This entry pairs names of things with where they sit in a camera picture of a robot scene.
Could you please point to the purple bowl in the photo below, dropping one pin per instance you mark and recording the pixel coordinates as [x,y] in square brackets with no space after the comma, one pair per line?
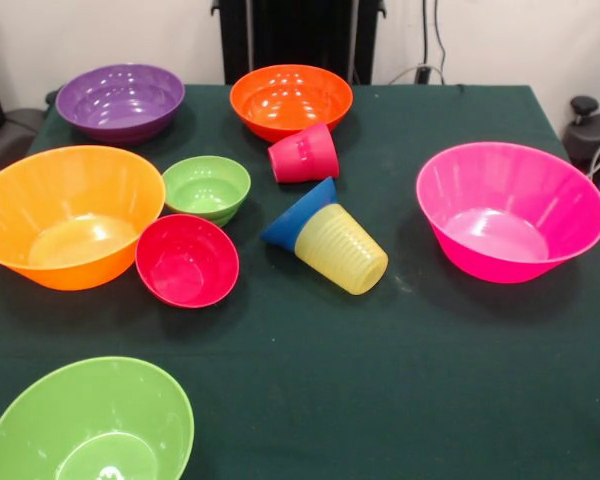
[120,100]

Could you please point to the small blue bowl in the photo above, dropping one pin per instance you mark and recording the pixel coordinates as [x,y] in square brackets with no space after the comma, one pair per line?
[295,220]

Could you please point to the orange bowl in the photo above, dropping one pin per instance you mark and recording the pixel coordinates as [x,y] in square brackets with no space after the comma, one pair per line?
[291,102]

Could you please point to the dark green tablecloth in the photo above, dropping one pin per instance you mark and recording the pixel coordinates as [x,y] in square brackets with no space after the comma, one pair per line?
[330,375]

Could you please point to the large light green bowl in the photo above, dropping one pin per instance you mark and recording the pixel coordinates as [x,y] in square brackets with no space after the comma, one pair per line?
[90,425]

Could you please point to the black power plug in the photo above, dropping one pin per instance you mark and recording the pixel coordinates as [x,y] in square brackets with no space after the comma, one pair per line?
[424,74]

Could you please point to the small red bowl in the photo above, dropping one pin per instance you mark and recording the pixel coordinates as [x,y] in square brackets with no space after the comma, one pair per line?
[185,260]

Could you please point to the small black knob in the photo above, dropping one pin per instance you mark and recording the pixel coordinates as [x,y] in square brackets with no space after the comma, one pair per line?
[51,97]

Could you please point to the large yellow-orange bowl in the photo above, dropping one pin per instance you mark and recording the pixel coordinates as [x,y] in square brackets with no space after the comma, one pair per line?
[70,215]

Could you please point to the large pink bowl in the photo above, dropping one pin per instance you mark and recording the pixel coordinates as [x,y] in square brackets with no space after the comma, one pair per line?
[510,210]

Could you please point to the yellow translucent cup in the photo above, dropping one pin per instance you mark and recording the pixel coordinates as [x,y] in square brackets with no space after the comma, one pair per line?
[345,250]

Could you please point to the red cup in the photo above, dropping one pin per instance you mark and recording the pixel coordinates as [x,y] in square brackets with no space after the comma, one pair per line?
[305,155]

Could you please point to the small green bowl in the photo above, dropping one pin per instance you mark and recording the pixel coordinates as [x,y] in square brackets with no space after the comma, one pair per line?
[205,187]

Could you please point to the black round base with knob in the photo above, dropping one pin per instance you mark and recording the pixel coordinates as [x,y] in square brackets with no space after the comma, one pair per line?
[595,135]

